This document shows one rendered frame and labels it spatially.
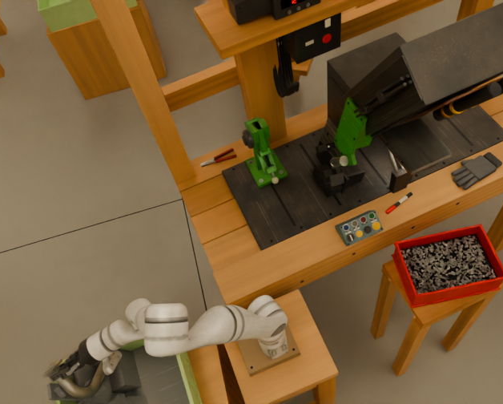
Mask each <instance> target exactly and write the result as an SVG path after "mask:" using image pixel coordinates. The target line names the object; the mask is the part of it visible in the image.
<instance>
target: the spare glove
mask: <svg viewBox="0 0 503 404"><path fill-rule="evenodd" d="M461 165H462V166H464V167H461V168H458V169H457V170H455V171H453V172H452V176H455V177H453V181H454V182H457V181H458V182H457V186H458V187H460V186H462V185H463V187H462V188H463V189H464V190H467V189H468V188H470V187H471V186H473V185H474V184H475V183H476V182H477V181H480V180H483V179H484V178H485V177H487V176H489V175H490V174H492V173H494V172H495V171H496V170H497V168H499V167H500V166H501V165H502V162H501V161H500V160H499V159H498V158H497V157H496V156H494V155H493V154H492V153H491V152H487V153H486V154H484V155H483V156H478V157H477V158H475V159H470V160H462V161H461ZM459 180H460V181H459ZM465 183H466V184H465Z"/></svg>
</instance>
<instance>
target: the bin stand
mask: <svg viewBox="0 0 503 404"><path fill-rule="evenodd" d="M381 271H382V273H383V276H382V279H381V283H380V290H379V294H378V298H377V302H376V308H375V312H374V316H373V320H372V327H371V330H370V332H371V334H372V335H373V337H374V338H375V340H376V339H377V338H379V337H382V336H384V331H385V328H386V325H387V323H388V318H389V315H390V312H391V309H392V304H393V302H394V299H395V296H396V291H397V290H398V291H399V293H400V295H401V296H402V297H403V298H404V300H405V302H406V303H407V305H408V307H409V308H410V309H411V310H412V313H413V314H414V317H413V318H412V321H411V323H410V325H409V328H408V331H407V333H406V334H405V337H404V340H403V342H402V344H401V346H400V349H399V352H398V354H397V356H396V359H395V361H394V363H393V365H392V369H393V371H394V373H395V374H396V376H397V377H398V376H400V375H402V374H404V373H405V372H406V371H407V369H408V367H409V365H410V363H411V362H412V360H413V358H414V356H415V354H416V352H417V351H418V349H419V347H420V345H421V342H422V341H423V340H424V338H425V335H426V333H427V332H428V331H429V328H430V326H431V325H432V324H434V323H436V322H438V321H441V320H443V319H445V318H447V317H449V316H451V315H453V314H455V313H457V312H459V311H461V310H462V311H461V314H460V315H459V317H458V318H457V319H456V321H455V322H454V324H453V326H452V327H451V329H450V330H449V331H448V333H447V334H446V336H445V338H444V340H443V341H442V343H441V344H442V345H443V346H444V348H445V350H446V351H447V352H448V351H450V350H451V349H454V348H455V347H456V346H457V345H458V343H459V342H460V341H461V339H462V338H463V337H464V336H465V334H466V333H467V332H468V330H469V329H470V328H471V326H472V325H473V323H474V322H475V321H476V319H478V317H479V316H480V315H481V313H482V312H483V310H484V309H485V308H486V306H487V305H488V304H489V303H490V302H491V300H492V299H493V297H494V296H495V295H496V293H498V292H500V291H501V290H502V289H503V282H502V283H501V285H500V286H499V287H500V288H501V289H499V290H496V291H492V292H489V293H482V294H477V295H474V296H470V297H462V298H458V299H455V300H451V301H443V302H440V303H436V304H431V305H425V306H421V307H416V308H411V305H410V304H409V301H408V297H407V295H406V292H405V290H404V286H403V284H402V282H401V279H400V276H399V273H398V271H397V269H396V265H395V262H394V260H391V261H388V262H386V263H384V264H383V266H382V270H381Z"/></svg>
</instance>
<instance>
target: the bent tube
mask: <svg viewBox="0 0 503 404"><path fill-rule="evenodd" d="M61 362H62V359H59V360H58V361H56V362H55V363H54V364H52V365H51V366H50V367H49V369H48V370H47V371H46V372H45V373H44V375H43V376H42V377H43V378H46V377H47V376H49V375H50V374H52V373H53V372H55V371H56V370H58V369H59V368H60V367H59V365H60V363H61ZM104 376H105V373H104V372H103V361H101V362H100V364H99V367H98V369H97V370H96V373H95V375H94V377H93V379H92V382H91V384H90V385H89V386H88V387H86V388H83V387H80V386H77V385H76V384H75V383H73V382H72V381H71V379H70V378H66V379H63V380H62V379H61V378H60V379H58V380H57V381H56V382H57V383H58V384H59V385H60V386H61V387H62V388H63V389H64V390H65V391H66V392H67V393H68V394H70V395H71V396H73V397H76V398H90V397H92V396H93V395H94V394H96V393H97V391H98V390H99V387H100V386H101V384H102V381H103V379H104Z"/></svg>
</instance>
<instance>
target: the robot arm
mask: <svg viewBox="0 0 503 404"><path fill-rule="evenodd" d="M125 314H126V317H127V319H128V321H129V322H130V323H131V324H132V326H131V325H129V324H128V323H127V322H126V321H124V320H117V321H114V322H113V323H111V324H110V325H108V326H107V327H105V328H104V329H101V330H99V331H98V332H96V333H94V334H92V335H91V336H89V337H88V338H87V339H85V340H83V341H82V342H81V343H80V344H79V346H78V349H77V350H76V351H75V352H73V353H72V354H71V355H70V356H69V358H68V359H66V360H65V361H64V363H62V364H60V365H59V367H60V368H59V369H58V370H56V371H55V372H53V373H52V374H51V375H50V376H49V378H50V380H51V381H52V382H55V381H57V380H58V379H60V378H61V379H62V380H63V379H66V378H71V377H73V376H74V372H75V371H76V370H78V369H81V368H82V367H84V366H85V364H87V365H89V366H94V365H96V364H97V363H99V362H101V361H103V372H104V373H105V375H109V374H112V373H113V372H114V370H115V368H116V366H117V365H118V363H119V360H120V359H121V357H122V354H121V352H120V351H118V350H117V349H119V348H121V347H123V346H124V345H126V344H127V343H130V342H132V341H137V340H139V339H144V346H145V350H146V352H147V353H148V354H150V355H151V356H154V357H161V358H162V357H168V356H173V355H177V354H182V353H185V352H187V351H191V350H194V349H198V348H201V347H204V346H210V345H221V344H226V343H230V342H234V341H240V340H245V339H258V342H259V344H260V347H261V349H262V351H263V352H264V354H266V355H267V356H269V357H270V358H271V359H272V360H275V359H276V358H278V357H279V356H281V355H283V354H285V353H287V352H288V340H287V336H286V332H285V328H286V326H287V324H288V318H287V316H286V314H285V312H284V311H283V310H282V309H281V308H280V307H279V306H278V304H277V303H276V302H275V301H274V299H273V298H272V297H271V296H268V295H263V296H260V297H257V298H256V299H255V300H254V301H253V302H252V303H251V304H250V305H249V306H248V308H247V309H244V308H241V307H239V306H237V305H217V306H214V307H211V308H210V309H208V310H207V311H206V312H205V313H204V314H203V315H202V316H201V317H200V318H199V320H198V321H197V322H196V323H195V324H194V325H193V326H192V327H191V329H190V330H188V311H187V307H186V306H185V305H184V304H182V303H179V302H177V301H176V302H174V301H160V302H156V303H153V304H152V303H150V302H149V300H147V299H145V298H139V299H137V300H134V301H132V302H131V303H130V304H129V305H128V306H127V308H126V312H125Z"/></svg>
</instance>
